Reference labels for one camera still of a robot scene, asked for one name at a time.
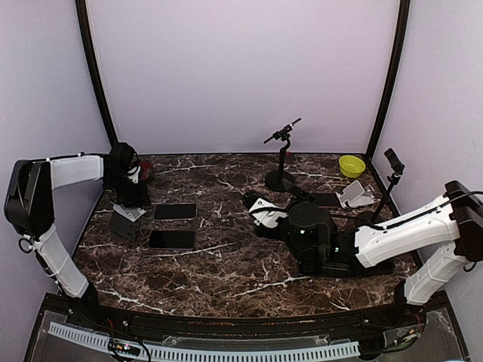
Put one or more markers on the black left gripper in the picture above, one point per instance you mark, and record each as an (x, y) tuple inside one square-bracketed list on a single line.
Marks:
[(139, 199)]

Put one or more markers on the white folding phone stand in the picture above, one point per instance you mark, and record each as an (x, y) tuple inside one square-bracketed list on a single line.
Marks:
[(130, 213)]

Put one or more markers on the dark grey stand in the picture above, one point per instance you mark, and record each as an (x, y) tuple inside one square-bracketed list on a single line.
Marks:
[(123, 227)]

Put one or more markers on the black phone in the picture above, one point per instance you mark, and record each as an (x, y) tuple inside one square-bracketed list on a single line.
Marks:
[(172, 240)]

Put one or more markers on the purple phone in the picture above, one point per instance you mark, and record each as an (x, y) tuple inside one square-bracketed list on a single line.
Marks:
[(175, 211)]

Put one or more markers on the grey small phone stand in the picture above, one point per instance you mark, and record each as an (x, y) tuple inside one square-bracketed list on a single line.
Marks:
[(354, 196)]

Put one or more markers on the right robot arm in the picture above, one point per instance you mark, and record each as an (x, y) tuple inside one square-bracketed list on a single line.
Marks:
[(453, 221)]

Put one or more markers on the black rear gooseneck phone stand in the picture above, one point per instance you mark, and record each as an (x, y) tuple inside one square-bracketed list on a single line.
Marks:
[(278, 179)]

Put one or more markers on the dark phone near bowl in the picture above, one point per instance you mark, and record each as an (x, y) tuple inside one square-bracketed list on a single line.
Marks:
[(327, 200)]

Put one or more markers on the red patterned round plate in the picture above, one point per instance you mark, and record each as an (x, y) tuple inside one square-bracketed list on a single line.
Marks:
[(146, 170)]

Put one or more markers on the lime green plastic bowl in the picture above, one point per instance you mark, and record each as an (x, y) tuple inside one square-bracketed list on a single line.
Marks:
[(351, 166)]

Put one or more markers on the white cable duct strip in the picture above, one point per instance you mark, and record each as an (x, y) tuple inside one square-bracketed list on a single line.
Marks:
[(201, 350)]

